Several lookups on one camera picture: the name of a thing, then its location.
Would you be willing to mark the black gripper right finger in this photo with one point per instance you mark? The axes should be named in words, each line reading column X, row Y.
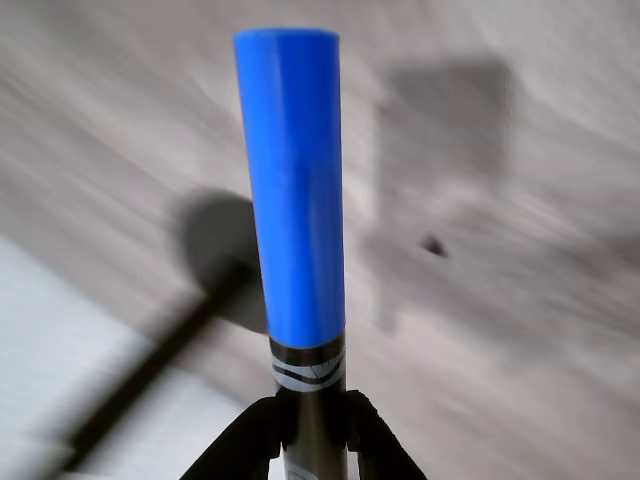
column 380, row 450

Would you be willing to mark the blue capped grey marker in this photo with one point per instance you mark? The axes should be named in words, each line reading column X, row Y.
column 295, row 175

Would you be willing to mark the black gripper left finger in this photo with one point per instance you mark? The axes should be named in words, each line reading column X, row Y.
column 245, row 440

